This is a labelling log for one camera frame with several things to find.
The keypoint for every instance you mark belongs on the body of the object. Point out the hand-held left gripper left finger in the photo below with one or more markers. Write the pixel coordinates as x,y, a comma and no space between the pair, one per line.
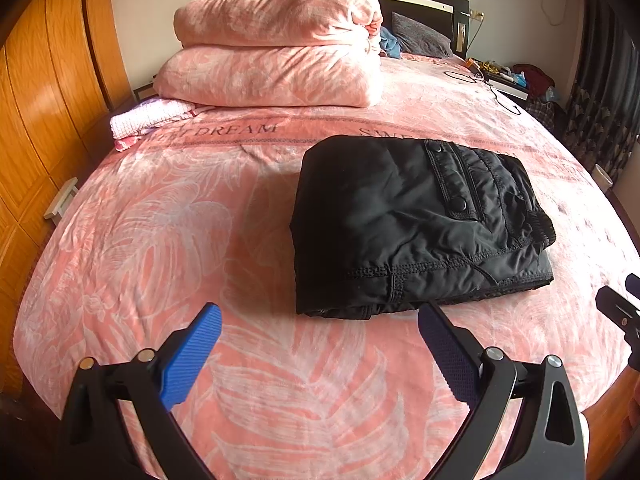
192,355

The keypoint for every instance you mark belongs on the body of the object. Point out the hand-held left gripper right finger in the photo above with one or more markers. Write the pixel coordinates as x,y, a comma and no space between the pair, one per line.
447,355

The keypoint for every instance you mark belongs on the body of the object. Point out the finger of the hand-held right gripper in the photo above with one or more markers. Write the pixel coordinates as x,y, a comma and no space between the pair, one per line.
634,287
617,312

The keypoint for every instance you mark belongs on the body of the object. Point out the black jacket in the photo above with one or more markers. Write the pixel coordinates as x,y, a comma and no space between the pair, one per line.
390,220

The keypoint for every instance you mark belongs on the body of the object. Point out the white bin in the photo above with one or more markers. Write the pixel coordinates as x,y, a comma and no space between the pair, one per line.
603,177

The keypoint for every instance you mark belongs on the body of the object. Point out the bed with pink cover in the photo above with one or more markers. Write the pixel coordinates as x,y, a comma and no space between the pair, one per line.
200,185

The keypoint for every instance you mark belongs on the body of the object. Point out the dark patterned curtain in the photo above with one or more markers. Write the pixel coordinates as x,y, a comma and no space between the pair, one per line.
605,110

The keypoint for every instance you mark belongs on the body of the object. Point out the dark plaid bag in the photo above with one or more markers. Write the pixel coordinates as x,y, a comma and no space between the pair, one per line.
545,112

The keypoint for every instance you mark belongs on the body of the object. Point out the small white stool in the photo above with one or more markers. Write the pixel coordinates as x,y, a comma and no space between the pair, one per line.
62,197

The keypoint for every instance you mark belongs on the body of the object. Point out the red bag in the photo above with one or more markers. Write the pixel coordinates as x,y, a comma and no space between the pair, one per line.
535,77

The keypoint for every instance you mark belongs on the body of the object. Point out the white nightstand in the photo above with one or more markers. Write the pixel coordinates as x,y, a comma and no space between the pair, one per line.
510,91

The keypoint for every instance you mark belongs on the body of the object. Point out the white knitted cloth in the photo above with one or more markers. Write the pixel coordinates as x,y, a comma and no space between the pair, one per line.
145,117

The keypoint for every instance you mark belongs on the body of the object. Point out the folded pink quilt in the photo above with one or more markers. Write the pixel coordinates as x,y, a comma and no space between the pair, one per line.
270,12
260,77

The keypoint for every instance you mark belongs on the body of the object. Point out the wooden wardrobe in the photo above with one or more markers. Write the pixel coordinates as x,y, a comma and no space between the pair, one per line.
45,85

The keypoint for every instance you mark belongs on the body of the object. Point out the blue cloth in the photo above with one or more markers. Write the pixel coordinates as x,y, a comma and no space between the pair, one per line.
390,42

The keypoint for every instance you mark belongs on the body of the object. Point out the grey pillow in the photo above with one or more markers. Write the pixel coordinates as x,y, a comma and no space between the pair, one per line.
420,35

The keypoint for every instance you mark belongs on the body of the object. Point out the wall socket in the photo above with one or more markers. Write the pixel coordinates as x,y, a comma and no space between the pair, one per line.
477,15

